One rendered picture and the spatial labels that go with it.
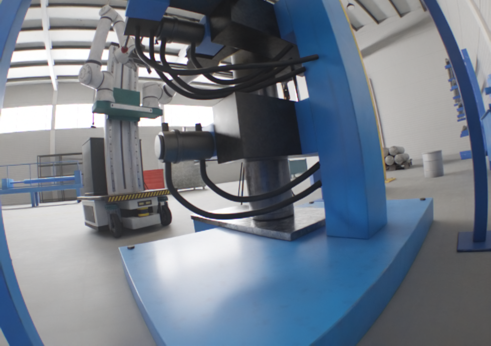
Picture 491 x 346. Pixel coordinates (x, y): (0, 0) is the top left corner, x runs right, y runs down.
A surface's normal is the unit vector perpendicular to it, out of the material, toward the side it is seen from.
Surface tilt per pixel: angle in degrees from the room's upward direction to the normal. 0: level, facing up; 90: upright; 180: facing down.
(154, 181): 90
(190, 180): 90
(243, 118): 90
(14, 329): 90
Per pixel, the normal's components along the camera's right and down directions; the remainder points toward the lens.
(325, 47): -0.80, 0.06
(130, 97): 0.81, -0.13
